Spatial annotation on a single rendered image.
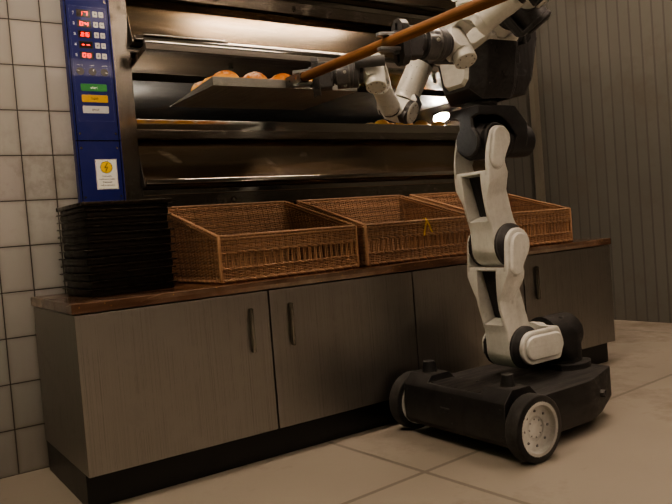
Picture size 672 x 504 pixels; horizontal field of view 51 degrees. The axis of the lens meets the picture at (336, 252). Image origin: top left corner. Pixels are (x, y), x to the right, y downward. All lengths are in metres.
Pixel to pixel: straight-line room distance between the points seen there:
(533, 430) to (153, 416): 1.10
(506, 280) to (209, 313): 0.95
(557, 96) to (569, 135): 0.28
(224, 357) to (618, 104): 3.27
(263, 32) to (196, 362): 1.45
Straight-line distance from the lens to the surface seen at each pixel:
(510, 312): 2.42
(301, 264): 2.39
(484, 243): 2.39
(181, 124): 2.78
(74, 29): 2.69
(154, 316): 2.12
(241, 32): 2.98
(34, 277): 2.58
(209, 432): 2.23
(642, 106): 4.70
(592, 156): 4.85
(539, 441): 2.24
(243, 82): 2.30
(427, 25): 1.84
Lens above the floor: 0.74
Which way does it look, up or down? 2 degrees down
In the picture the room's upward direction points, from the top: 4 degrees counter-clockwise
